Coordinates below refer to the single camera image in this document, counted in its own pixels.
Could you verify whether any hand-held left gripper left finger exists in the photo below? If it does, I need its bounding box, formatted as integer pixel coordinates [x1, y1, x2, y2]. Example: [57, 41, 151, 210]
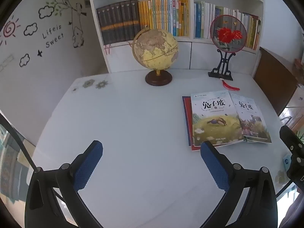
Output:
[25, 140, 104, 228]

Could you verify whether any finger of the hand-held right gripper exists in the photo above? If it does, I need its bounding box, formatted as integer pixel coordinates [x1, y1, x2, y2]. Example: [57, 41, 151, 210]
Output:
[280, 125, 304, 169]

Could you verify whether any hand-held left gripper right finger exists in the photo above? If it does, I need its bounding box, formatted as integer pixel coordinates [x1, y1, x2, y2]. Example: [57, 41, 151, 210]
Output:
[201, 141, 278, 228]

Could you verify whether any large yellow meadow book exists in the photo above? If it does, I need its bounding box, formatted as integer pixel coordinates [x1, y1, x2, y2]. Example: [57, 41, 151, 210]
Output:
[191, 91, 245, 148]

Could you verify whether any row of white and green books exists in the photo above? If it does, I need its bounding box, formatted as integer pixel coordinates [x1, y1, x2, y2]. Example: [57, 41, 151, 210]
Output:
[193, 1, 262, 50]

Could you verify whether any row of black and yellow books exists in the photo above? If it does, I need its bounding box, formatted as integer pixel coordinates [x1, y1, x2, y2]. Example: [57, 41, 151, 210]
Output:
[96, 0, 190, 45]

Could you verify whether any small yellow meadow book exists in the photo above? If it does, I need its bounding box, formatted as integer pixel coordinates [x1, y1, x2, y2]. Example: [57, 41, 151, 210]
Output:
[230, 93, 272, 144]

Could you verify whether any red cover book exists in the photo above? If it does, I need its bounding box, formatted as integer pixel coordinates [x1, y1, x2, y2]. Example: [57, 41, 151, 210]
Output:
[184, 97, 202, 151]

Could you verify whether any brown wooden cabinet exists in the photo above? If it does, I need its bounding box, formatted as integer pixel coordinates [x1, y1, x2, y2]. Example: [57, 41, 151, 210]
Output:
[253, 47, 304, 133]

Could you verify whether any blue cover book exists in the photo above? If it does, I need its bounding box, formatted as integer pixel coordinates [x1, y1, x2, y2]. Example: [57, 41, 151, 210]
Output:
[182, 96, 192, 146]

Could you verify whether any red tassel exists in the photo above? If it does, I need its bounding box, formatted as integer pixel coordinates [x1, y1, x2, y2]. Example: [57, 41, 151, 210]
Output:
[220, 78, 240, 91]

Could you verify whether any white bookshelf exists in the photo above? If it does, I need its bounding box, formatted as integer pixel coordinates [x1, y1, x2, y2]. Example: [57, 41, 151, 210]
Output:
[87, 0, 265, 75]

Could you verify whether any round red flower fan ornament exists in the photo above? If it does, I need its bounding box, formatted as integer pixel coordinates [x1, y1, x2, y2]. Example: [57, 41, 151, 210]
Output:
[208, 14, 247, 81]

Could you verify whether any yellow desk globe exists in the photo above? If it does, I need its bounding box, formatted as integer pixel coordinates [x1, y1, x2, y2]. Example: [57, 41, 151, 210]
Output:
[132, 27, 179, 86]

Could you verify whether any black cable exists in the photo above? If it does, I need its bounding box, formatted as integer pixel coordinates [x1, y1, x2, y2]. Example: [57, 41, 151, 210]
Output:
[0, 113, 39, 172]

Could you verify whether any red sun wall sticker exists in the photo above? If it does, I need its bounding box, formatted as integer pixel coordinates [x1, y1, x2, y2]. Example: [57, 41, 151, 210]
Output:
[0, 16, 21, 46]

